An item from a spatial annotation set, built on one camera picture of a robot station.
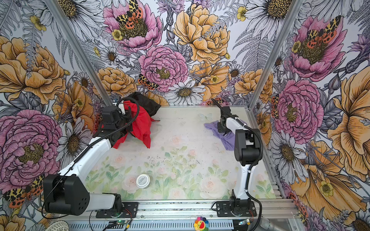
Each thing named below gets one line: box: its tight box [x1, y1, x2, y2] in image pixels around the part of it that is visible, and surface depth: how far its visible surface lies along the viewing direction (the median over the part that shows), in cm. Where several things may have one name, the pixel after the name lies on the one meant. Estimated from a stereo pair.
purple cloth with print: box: [203, 120, 236, 152], surface depth 101 cm
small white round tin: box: [135, 173, 151, 189], surface depth 79 cm
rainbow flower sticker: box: [193, 216, 210, 231], surface depth 71 cm
